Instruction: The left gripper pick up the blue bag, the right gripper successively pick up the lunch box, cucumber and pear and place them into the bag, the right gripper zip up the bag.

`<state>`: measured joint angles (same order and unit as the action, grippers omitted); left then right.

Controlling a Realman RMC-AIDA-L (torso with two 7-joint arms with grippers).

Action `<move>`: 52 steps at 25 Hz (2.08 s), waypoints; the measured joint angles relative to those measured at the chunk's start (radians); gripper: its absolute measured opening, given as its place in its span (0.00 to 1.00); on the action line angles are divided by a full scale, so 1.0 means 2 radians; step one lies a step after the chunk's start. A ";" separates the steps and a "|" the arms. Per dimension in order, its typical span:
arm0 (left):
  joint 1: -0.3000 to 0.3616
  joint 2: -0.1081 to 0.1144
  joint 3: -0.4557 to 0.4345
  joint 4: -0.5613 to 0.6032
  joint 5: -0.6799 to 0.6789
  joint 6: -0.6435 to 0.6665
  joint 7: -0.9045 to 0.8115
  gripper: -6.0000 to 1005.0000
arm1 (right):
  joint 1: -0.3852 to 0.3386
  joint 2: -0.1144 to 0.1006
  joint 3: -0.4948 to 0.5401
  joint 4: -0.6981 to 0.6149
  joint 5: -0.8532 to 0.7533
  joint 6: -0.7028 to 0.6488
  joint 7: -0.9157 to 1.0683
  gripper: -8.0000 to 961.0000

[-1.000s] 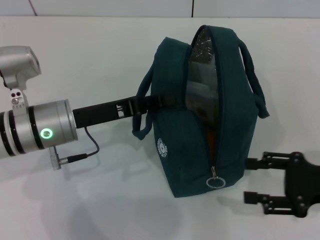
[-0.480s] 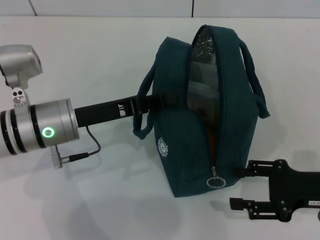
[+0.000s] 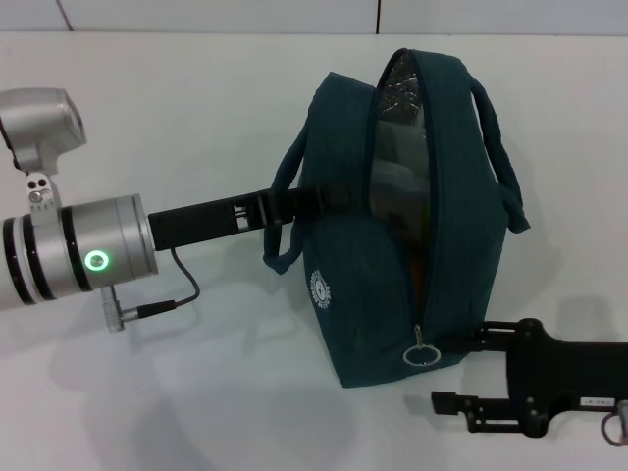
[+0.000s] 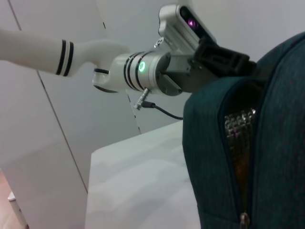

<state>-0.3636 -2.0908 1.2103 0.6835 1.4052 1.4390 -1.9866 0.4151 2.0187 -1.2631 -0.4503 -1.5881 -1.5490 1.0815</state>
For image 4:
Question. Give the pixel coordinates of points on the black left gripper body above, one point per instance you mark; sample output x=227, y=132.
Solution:
x=186, y=74

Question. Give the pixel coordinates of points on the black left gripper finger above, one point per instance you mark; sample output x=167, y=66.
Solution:
x=221, y=59

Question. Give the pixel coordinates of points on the teal insulated lunch bag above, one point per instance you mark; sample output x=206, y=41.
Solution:
x=274, y=155

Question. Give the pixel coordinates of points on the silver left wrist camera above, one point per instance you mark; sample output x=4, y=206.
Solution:
x=183, y=28

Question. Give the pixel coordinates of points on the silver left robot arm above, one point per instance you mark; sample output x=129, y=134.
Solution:
x=71, y=59

